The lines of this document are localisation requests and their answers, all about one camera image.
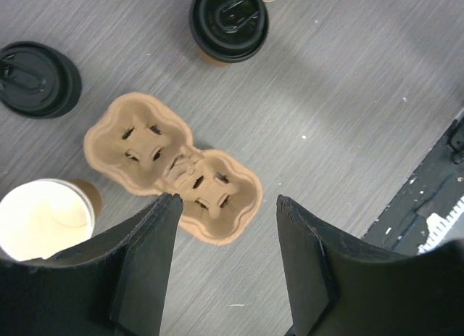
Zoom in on brown pulp cup carrier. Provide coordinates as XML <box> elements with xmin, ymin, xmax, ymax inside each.
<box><xmin>83</xmin><ymin>92</ymin><xmax>263</xmax><ymax>245</ymax></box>

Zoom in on stack of black lids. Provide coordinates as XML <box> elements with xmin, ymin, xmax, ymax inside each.
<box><xmin>1</xmin><ymin>41</ymin><xmax>82</xmax><ymax>119</ymax></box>

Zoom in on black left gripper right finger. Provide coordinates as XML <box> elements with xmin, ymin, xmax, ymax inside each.
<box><xmin>276</xmin><ymin>195</ymin><xmax>463</xmax><ymax>335</ymax></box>

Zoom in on black coffee lid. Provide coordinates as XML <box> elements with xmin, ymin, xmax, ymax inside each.
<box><xmin>189</xmin><ymin>0</ymin><xmax>269</xmax><ymax>64</ymax></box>

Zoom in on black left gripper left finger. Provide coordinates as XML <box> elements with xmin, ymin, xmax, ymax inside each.
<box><xmin>1</xmin><ymin>193</ymin><xmax>183</xmax><ymax>335</ymax></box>

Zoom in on stacked brown paper cups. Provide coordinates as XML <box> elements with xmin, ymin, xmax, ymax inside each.
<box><xmin>1</xmin><ymin>179</ymin><xmax>102</xmax><ymax>261</ymax></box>

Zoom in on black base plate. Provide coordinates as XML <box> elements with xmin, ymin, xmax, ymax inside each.
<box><xmin>362</xmin><ymin>112</ymin><xmax>463</xmax><ymax>255</ymax></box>

